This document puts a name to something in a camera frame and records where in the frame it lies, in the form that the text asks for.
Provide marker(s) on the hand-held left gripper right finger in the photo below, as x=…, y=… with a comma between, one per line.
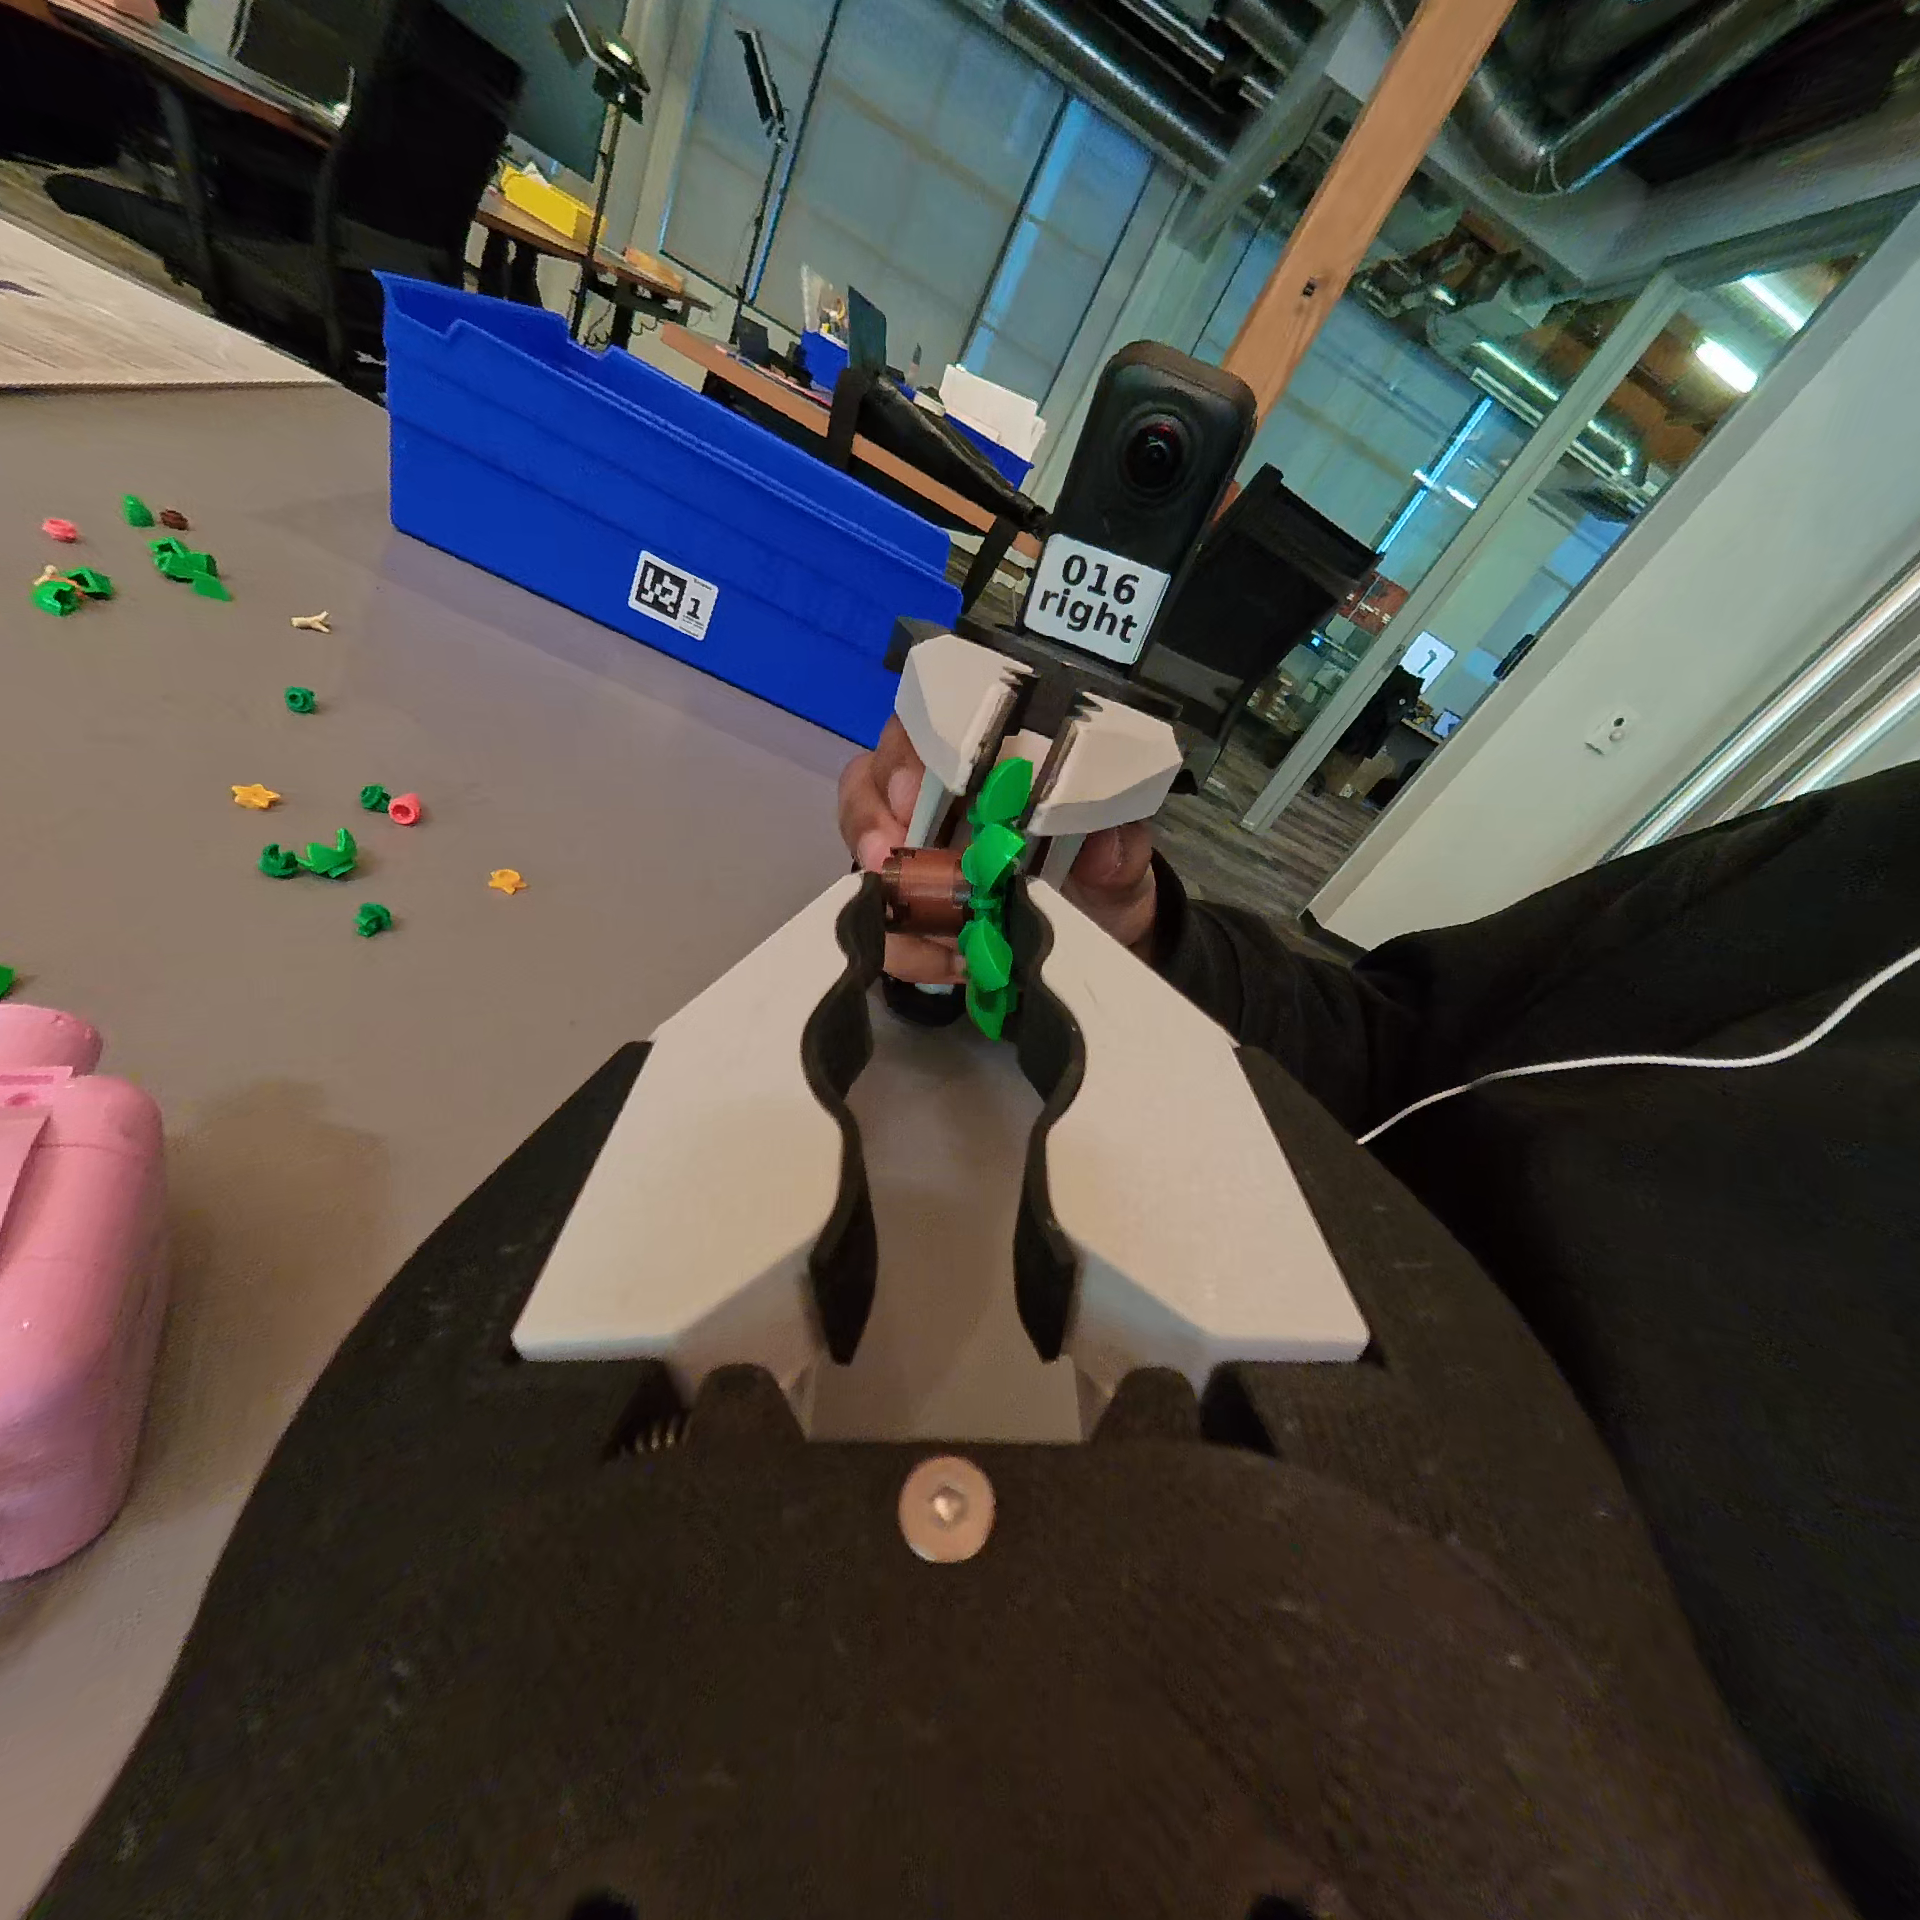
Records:
x=1202, y=1200

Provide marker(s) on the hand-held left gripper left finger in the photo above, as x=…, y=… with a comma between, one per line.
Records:
x=675, y=1200

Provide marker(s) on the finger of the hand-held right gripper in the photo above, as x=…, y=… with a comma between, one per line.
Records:
x=944, y=704
x=1119, y=774

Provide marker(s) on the green toy leafy plant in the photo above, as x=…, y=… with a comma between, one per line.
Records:
x=991, y=856

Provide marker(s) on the brown toy flower pot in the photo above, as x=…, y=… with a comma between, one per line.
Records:
x=923, y=892

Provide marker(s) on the person's right forearm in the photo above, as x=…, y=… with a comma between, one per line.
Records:
x=1276, y=1021

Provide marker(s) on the person's right hand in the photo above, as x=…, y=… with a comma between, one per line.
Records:
x=878, y=809

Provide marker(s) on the white paper stack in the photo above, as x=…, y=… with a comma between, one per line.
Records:
x=991, y=403

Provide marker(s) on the wooden desk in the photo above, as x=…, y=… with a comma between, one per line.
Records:
x=181, y=67
x=629, y=278
x=780, y=393

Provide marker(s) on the blue plastic bin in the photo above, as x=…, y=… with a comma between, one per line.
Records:
x=571, y=481

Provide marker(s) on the green curved toy leaf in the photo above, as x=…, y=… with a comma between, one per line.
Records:
x=324, y=857

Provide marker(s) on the black light stand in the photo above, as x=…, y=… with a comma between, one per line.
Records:
x=763, y=77
x=622, y=71

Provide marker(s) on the pink toy watering can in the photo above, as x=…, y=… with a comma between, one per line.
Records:
x=76, y=1277

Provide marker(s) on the yellow plastic bin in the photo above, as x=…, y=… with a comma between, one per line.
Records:
x=548, y=207

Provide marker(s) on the black monitor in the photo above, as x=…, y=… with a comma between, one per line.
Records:
x=571, y=89

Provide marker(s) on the green toy leaf cluster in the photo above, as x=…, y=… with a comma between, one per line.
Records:
x=188, y=568

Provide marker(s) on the green and beige toy piece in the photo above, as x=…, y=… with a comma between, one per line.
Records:
x=68, y=591

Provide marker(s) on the white paper mat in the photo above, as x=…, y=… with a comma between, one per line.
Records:
x=91, y=324

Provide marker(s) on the wooden post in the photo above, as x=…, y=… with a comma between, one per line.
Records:
x=1349, y=196

